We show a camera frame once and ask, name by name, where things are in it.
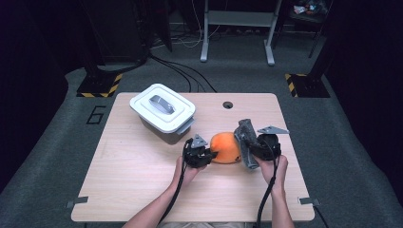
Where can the black equipment cabinet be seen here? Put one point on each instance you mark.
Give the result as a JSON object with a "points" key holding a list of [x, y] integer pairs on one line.
{"points": [[117, 28]]}

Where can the grey tape tab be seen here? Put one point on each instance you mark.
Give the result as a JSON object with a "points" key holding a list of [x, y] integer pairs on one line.
{"points": [[309, 201], [77, 201]]}

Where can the pile of colourful packets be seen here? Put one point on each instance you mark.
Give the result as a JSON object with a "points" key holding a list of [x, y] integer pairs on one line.
{"points": [[309, 8]]}

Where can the orange plush toy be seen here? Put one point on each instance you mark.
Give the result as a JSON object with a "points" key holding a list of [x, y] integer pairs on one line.
{"points": [[225, 147]]}

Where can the white metal desk frame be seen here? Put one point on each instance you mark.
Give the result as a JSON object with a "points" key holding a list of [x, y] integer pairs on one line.
{"points": [[240, 18]]}

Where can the grey storage box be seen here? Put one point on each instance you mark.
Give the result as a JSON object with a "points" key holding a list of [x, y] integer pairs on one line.
{"points": [[158, 135]]}

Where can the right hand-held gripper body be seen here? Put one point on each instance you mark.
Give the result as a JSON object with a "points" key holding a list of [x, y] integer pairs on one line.
{"points": [[269, 147]]}

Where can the person's left hand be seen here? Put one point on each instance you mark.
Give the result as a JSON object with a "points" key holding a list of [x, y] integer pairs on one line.
{"points": [[185, 175]]}

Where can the black yellow striped stand base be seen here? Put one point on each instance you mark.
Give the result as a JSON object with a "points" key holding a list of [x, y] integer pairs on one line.
{"points": [[98, 85], [309, 87]]}

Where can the grey fluffy cloth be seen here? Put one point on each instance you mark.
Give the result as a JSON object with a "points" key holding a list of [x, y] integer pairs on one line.
{"points": [[247, 136]]}

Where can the person's right hand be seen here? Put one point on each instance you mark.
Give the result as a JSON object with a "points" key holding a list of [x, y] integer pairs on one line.
{"points": [[277, 172]]}

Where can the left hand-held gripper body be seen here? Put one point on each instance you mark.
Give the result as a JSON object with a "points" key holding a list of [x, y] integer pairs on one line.
{"points": [[195, 155]]}

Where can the dark curtain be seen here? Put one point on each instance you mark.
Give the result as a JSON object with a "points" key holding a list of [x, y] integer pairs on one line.
{"points": [[370, 79], [28, 79]]}

